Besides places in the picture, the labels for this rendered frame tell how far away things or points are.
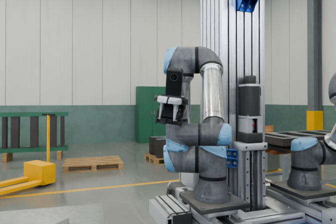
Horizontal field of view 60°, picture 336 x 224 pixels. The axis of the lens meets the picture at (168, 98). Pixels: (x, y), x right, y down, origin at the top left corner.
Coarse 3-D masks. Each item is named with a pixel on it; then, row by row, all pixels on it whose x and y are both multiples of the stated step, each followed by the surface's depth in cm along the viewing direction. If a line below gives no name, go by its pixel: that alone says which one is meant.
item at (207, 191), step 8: (200, 176) 122; (200, 184) 121; (208, 184) 119; (216, 184) 118; (224, 184) 120; (200, 192) 120; (208, 192) 119; (216, 192) 117; (224, 192) 118; (200, 200) 119; (208, 200) 117; (216, 200) 116; (224, 200) 117
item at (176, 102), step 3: (168, 99) 69; (171, 99) 70; (174, 99) 71; (177, 99) 71; (180, 99) 73; (168, 102) 69; (171, 102) 69; (174, 102) 70; (177, 102) 71; (180, 102) 73; (174, 105) 71; (177, 105) 74; (174, 108) 71; (177, 108) 76; (174, 111) 72; (174, 114) 72; (174, 117) 72; (174, 120) 73
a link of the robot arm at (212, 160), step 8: (200, 152) 120; (208, 152) 119; (216, 152) 118; (224, 152) 121; (200, 160) 119; (208, 160) 119; (216, 160) 118; (224, 160) 120; (200, 168) 120; (208, 168) 119; (216, 168) 118; (224, 168) 120; (208, 176) 119; (216, 176) 118; (224, 176) 120
